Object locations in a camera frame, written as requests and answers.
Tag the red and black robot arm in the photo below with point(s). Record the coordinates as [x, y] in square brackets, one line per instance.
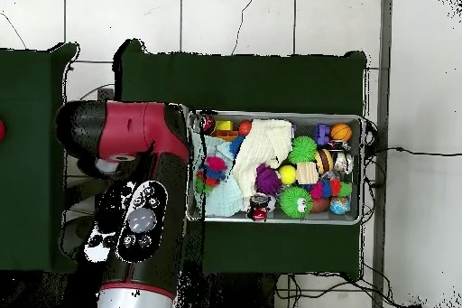
[137, 131]

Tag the cream waffle cloth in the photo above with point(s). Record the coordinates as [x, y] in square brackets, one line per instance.
[267, 138]

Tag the purple spiky rubber toy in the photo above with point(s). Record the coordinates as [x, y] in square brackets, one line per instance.
[267, 179]

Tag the mint waffle cloth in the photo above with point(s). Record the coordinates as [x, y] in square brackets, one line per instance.
[223, 203]

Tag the uncrushed red soda can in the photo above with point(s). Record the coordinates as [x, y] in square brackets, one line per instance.
[259, 208]

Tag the plain green puffer ball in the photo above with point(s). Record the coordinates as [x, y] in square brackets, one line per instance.
[302, 149]

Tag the ridged wooden block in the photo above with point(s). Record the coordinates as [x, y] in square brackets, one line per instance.
[306, 173]

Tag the green puffer toy white face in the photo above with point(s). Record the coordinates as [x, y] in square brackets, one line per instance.
[294, 202]

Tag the wooden toy burger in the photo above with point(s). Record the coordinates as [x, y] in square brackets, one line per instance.
[323, 161]

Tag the multicoloured fuzzy caterpillar toy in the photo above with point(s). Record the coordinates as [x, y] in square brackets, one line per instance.
[332, 188]

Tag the grey rounded floor base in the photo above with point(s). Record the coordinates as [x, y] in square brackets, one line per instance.
[72, 230]

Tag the dark green side table cloth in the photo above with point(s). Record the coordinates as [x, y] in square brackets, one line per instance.
[32, 105]

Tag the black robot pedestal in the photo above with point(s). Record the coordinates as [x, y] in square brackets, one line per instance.
[234, 293]

